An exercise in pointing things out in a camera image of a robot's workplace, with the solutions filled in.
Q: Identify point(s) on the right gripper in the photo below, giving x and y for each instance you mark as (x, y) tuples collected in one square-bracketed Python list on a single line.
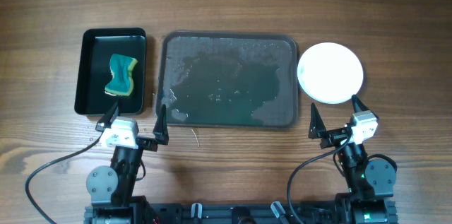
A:
[(317, 126)]

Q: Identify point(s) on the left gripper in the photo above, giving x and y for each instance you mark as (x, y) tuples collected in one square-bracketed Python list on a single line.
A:
[(148, 143)]

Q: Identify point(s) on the white plate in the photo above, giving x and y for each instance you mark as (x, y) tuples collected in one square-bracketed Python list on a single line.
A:
[(330, 73)]

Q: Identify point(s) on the green yellow sponge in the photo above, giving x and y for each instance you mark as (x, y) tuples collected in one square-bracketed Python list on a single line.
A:
[(121, 68)]

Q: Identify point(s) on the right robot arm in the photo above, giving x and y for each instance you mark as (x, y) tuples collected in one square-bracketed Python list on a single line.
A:
[(370, 178)]

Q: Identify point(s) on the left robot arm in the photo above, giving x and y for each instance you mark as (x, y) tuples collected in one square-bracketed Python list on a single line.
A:
[(111, 187)]

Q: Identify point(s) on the dark brown serving tray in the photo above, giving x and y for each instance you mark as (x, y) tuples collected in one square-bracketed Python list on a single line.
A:
[(226, 79)]

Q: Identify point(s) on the black water tub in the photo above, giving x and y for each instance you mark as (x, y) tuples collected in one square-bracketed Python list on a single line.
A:
[(98, 45)]

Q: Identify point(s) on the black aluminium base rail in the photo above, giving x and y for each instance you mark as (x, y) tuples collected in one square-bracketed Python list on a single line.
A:
[(308, 212)]

